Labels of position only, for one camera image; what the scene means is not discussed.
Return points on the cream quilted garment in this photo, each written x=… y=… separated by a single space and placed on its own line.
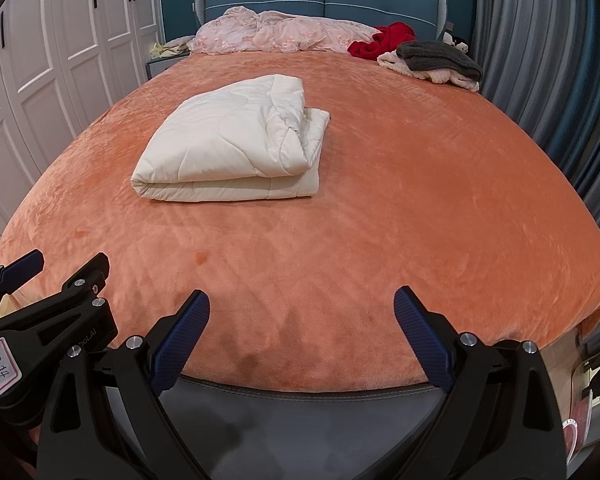
x=252 y=140

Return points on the orange plush bedspread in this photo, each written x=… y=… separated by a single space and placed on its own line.
x=427 y=186

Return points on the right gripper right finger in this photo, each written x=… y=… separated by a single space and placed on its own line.
x=499 y=418

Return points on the yellow white cloth on nightstand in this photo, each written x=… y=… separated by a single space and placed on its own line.
x=174 y=47

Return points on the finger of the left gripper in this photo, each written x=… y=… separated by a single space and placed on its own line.
x=21 y=271
x=87 y=282

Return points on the white panelled wardrobe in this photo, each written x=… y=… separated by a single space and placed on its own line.
x=62 y=64

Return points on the grey blue curtain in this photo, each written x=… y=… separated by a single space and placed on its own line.
x=542 y=64

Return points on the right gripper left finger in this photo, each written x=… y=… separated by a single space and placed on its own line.
x=104 y=419

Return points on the pink floral quilt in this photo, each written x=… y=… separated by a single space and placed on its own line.
x=240 y=29

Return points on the dark grey knit sweater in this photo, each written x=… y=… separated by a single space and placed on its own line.
x=435 y=55

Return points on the red garment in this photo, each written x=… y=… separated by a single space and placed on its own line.
x=387 y=39

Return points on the cream white garment pile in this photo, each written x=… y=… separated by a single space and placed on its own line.
x=391 y=61

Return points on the plush toy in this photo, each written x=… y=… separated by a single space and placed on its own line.
x=456 y=42

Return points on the bedside table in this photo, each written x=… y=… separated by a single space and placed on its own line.
x=157 y=66

